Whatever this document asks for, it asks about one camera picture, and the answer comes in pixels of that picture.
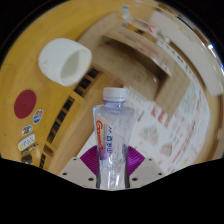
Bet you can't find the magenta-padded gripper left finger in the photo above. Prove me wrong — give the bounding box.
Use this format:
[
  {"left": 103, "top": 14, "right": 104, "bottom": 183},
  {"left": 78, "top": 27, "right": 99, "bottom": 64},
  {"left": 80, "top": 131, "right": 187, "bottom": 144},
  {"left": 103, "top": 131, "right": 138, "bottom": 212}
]
[{"left": 58, "top": 145, "right": 100, "bottom": 189}]

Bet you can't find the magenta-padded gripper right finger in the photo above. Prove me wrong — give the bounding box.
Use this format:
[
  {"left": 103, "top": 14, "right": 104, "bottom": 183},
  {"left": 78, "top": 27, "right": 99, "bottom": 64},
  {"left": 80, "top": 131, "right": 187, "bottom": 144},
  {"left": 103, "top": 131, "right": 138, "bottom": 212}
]
[{"left": 125, "top": 145, "right": 166, "bottom": 188}]

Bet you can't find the clear plastic water bottle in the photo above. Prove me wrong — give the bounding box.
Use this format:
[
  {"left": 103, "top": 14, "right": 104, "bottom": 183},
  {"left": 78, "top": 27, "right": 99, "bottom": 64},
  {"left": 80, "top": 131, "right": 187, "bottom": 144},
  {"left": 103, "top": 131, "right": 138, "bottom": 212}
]
[{"left": 92, "top": 87, "right": 136, "bottom": 191}]

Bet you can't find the small black device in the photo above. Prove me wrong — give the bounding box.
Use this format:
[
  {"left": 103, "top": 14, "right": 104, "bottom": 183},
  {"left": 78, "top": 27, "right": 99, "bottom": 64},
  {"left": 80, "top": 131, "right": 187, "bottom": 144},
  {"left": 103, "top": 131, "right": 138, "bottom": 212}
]
[{"left": 21, "top": 153, "right": 34, "bottom": 165}]

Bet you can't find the white printed card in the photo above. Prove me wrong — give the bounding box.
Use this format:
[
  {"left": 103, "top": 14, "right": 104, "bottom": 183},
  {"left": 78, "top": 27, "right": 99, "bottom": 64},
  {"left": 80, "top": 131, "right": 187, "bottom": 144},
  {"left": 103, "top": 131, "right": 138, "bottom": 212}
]
[{"left": 17, "top": 133, "right": 36, "bottom": 152}]

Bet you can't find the small dark printed sticker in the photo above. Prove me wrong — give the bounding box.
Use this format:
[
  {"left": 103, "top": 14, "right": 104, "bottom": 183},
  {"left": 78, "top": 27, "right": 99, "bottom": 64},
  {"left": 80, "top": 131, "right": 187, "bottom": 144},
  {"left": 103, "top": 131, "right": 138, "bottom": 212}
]
[{"left": 21, "top": 124, "right": 34, "bottom": 137}]

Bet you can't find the round blue sticker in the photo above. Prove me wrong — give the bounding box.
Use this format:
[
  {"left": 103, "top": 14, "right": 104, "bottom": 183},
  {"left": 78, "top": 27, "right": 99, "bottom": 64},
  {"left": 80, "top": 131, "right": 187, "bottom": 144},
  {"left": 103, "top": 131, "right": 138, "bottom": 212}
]
[{"left": 32, "top": 108, "right": 44, "bottom": 125}]

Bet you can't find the flat round red coaster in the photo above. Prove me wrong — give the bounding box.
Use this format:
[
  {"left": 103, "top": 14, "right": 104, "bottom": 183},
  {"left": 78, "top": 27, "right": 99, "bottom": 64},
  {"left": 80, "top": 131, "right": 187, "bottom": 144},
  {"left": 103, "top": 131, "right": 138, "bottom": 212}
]
[{"left": 13, "top": 89, "right": 37, "bottom": 120}]

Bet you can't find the white ceramic mug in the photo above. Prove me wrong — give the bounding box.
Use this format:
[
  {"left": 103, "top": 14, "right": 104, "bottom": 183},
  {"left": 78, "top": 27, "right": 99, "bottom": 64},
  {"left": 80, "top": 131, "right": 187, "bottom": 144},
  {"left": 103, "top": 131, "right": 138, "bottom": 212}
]
[{"left": 37, "top": 37, "right": 93, "bottom": 87}]

